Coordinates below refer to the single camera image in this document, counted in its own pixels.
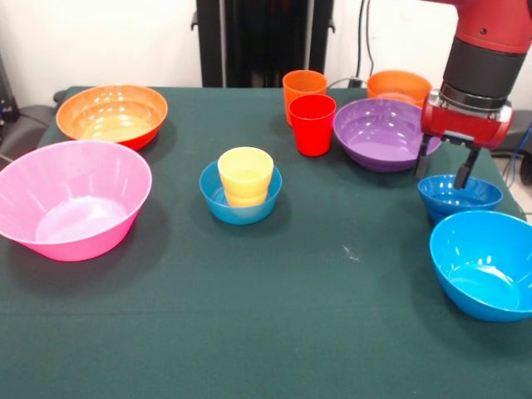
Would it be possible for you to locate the yellow cup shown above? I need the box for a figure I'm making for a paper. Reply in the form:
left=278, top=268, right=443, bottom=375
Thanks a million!
left=217, top=145, right=275, bottom=208

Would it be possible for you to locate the purple bowl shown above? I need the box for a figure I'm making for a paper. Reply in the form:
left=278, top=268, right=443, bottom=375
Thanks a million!
left=332, top=98, right=442, bottom=174

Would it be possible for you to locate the large pink bowl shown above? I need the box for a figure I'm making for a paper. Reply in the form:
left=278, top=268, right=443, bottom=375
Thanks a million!
left=0, top=140, right=153, bottom=263

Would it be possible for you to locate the red cup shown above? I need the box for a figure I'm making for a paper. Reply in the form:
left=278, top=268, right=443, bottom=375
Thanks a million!
left=288, top=94, right=337, bottom=158

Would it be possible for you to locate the orange cup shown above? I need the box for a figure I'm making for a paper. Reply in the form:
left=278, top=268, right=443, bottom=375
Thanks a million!
left=282, top=69, right=328, bottom=126

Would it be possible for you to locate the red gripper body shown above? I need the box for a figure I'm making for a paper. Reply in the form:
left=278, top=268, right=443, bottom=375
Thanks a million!
left=420, top=89, right=515, bottom=150

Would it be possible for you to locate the blue cable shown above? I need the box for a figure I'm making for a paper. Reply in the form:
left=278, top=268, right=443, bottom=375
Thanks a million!
left=502, top=124, right=532, bottom=219

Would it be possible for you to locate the small orange bowl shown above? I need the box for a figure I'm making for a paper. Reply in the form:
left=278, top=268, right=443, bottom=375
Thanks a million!
left=367, top=69, right=433, bottom=108

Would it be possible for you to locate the small light blue bowl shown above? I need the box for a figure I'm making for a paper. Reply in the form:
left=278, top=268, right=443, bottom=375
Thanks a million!
left=198, top=160, right=283, bottom=226

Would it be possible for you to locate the dark green table cloth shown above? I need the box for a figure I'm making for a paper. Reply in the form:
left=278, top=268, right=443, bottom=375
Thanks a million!
left=0, top=86, right=532, bottom=399

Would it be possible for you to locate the black hanging cable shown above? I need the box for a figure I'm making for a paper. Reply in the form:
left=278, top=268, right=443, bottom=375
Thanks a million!
left=356, top=0, right=376, bottom=89

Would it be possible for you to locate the small dark blue bowl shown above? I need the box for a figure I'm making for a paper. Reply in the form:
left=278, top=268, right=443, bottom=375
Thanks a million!
left=417, top=174, right=504, bottom=224

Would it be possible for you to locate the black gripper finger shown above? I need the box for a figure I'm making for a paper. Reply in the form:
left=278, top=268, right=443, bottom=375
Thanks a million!
left=455, top=141, right=482, bottom=190
left=413, top=132, right=433, bottom=179

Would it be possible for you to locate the large light blue bowl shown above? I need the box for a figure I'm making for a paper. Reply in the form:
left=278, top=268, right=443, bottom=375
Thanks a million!
left=429, top=209, right=532, bottom=323

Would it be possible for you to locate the large orange bowl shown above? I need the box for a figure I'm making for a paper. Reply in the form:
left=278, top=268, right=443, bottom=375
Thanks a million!
left=56, top=84, right=169, bottom=151

